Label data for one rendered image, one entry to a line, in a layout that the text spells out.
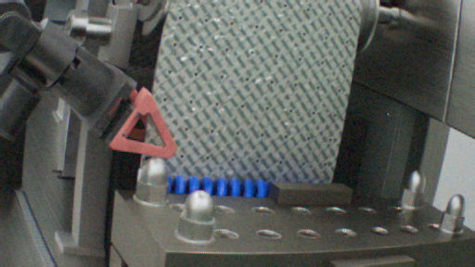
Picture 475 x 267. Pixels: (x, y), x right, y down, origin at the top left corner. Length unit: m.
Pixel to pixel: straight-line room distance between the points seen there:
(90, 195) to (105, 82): 0.19
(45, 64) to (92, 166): 0.20
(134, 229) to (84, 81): 0.16
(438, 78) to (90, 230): 0.46
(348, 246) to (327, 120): 0.21
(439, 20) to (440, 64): 0.06
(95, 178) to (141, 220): 0.21
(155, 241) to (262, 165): 0.25
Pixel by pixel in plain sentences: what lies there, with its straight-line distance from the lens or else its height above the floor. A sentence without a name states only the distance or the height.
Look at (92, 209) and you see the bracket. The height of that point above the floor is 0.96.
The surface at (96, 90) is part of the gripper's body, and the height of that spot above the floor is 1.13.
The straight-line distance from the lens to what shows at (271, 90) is 0.90.
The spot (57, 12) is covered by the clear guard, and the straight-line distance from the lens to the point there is 1.87.
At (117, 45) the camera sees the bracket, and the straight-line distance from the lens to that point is 0.91.
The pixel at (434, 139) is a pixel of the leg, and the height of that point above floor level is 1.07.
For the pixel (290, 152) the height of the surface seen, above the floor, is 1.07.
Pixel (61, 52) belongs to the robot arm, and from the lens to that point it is 0.79.
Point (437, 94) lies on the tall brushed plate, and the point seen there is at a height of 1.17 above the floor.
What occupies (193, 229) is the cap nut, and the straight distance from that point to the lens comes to 0.71.
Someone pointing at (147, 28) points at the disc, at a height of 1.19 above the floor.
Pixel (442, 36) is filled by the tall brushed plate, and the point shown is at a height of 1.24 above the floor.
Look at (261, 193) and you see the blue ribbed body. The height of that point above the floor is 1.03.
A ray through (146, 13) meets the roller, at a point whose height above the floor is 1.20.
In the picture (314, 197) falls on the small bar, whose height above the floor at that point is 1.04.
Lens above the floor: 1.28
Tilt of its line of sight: 12 degrees down
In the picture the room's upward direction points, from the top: 10 degrees clockwise
